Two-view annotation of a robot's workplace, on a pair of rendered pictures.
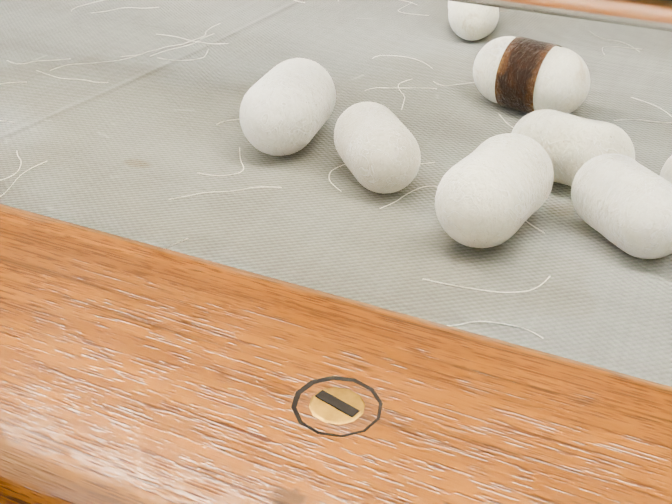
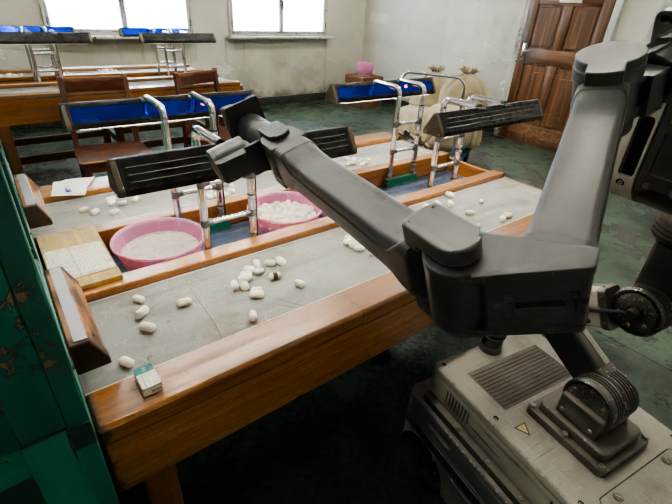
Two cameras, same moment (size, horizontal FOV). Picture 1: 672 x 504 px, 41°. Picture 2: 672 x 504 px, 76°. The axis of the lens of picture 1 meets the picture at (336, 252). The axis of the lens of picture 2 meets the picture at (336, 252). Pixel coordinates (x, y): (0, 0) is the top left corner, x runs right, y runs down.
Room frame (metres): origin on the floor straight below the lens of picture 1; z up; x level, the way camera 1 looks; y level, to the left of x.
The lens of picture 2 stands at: (0.86, -0.84, 1.40)
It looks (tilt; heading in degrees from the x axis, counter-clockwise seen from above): 30 degrees down; 118
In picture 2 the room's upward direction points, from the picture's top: 4 degrees clockwise
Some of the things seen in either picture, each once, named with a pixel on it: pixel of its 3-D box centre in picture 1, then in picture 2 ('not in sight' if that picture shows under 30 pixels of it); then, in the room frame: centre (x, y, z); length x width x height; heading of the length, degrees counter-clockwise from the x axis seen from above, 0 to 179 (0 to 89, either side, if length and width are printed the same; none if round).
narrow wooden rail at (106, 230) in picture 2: not in sight; (299, 196); (-0.04, 0.52, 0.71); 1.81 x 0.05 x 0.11; 67
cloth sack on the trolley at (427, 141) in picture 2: not in sight; (442, 127); (-0.25, 3.35, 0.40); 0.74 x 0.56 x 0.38; 69
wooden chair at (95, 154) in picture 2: not in sight; (112, 151); (-1.80, 0.91, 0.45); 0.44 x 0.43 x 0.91; 63
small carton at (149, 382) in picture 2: not in sight; (147, 379); (0.30, -0.50, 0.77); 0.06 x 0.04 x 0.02; 157
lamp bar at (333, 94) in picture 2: not in sight; (385, 88); (0.07, 1.06, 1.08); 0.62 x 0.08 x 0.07; 67
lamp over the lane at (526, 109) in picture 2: not in sight; (490, 115); (0.58, 0.83, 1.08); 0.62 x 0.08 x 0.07; 67
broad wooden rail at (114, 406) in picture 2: not in sight; (428, 288); (0.62, 0.24, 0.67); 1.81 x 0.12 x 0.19; 67
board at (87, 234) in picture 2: not in sight; (77, 256); (-0.22, -0.30, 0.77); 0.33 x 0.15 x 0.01; 157
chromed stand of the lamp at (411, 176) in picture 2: not in sight; (393, 132); (0.14, 1.03, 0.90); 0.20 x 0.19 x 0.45; 67
